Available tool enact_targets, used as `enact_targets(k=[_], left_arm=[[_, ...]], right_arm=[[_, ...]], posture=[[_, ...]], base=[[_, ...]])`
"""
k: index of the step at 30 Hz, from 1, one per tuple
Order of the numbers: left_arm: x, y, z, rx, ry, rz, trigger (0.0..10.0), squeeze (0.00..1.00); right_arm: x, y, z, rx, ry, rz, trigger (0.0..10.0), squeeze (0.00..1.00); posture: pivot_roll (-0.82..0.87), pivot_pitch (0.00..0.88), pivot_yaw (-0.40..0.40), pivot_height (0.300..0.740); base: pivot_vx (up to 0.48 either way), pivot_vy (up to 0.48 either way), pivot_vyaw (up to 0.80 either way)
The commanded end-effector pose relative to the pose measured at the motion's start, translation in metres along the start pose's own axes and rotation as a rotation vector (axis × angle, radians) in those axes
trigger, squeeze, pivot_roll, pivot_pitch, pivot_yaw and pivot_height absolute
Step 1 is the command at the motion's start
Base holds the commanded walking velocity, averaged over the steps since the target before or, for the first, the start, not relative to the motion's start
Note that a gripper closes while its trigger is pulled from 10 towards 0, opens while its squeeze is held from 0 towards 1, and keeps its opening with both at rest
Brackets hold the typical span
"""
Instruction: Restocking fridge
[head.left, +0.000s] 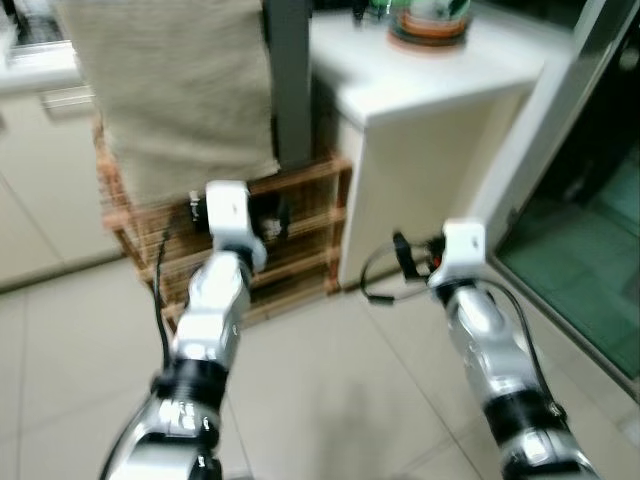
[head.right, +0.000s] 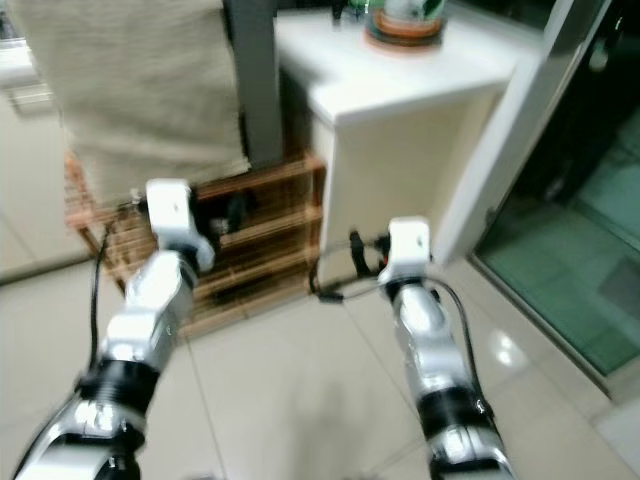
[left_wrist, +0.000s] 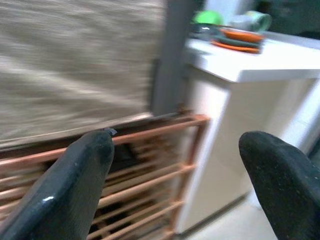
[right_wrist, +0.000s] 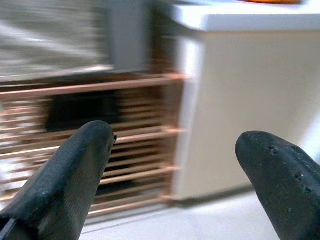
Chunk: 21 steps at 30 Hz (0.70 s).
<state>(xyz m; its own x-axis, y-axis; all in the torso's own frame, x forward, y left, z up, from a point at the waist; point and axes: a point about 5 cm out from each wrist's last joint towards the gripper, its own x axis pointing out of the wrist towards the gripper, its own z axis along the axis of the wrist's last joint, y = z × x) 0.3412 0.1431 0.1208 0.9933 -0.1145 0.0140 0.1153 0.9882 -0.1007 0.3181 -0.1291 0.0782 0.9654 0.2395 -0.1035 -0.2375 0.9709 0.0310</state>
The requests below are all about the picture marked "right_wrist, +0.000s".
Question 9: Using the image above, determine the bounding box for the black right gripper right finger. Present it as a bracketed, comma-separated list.
[234, 130, 320, 240]

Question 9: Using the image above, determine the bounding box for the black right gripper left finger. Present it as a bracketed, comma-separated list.
[0, 120, 118, 240]

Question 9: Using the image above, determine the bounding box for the black boxy object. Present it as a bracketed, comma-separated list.
[45, 93, 121, 132]

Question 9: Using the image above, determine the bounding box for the beige cabinet with white top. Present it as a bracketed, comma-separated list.
[172, 0, 320, 201]

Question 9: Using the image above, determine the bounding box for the wooden wine rack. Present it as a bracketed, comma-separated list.
[0, 73, 193, 218]

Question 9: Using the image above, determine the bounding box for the orange object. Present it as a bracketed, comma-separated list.
[237, 0, 303, 4]

